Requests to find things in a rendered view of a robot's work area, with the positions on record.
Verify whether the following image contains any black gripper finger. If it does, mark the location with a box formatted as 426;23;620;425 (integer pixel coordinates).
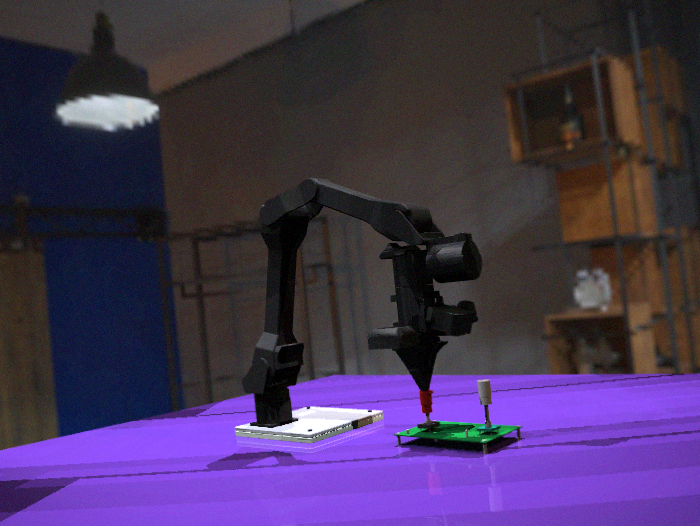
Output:
392;344;435;392
428;341;448;391

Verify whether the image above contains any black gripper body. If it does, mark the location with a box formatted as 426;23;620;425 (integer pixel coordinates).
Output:
368;285;450;350

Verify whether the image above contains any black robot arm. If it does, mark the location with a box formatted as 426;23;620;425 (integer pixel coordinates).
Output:
241;178;482;428

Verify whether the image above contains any green circuit board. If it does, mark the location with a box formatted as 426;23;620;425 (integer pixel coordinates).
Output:
394;379;523;454

